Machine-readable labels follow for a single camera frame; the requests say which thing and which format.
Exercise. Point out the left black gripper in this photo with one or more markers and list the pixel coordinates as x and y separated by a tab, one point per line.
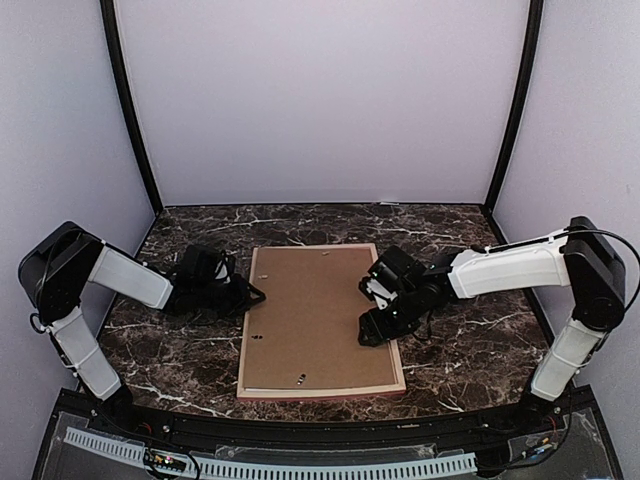
243	301

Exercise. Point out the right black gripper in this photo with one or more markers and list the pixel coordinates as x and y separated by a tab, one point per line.
376	330

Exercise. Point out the brown cardboard backing board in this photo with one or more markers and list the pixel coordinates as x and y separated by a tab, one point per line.
320	320

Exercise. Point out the pink wooden picture frame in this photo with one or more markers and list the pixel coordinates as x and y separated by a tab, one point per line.
320	392

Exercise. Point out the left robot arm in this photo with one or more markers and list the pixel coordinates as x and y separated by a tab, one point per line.
56	273

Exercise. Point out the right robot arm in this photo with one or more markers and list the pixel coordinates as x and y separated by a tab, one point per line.
580	257

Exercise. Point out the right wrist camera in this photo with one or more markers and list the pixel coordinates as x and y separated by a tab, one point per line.
376	292

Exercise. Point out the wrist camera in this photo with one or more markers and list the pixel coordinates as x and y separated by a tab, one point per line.
376	292
225	267

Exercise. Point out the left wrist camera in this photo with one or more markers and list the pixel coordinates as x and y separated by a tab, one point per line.
225	267

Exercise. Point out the black front rail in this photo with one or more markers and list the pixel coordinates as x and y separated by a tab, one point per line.
473	429

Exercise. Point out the white slotted cable duct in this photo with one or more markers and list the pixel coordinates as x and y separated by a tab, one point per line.
179	465

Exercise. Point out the left black corner post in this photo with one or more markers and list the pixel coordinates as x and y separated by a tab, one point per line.
126	101

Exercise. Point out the black corner post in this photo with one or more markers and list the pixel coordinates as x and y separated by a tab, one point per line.
126	101
521	88

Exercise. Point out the right black corner post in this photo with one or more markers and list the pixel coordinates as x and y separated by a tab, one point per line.
521	88

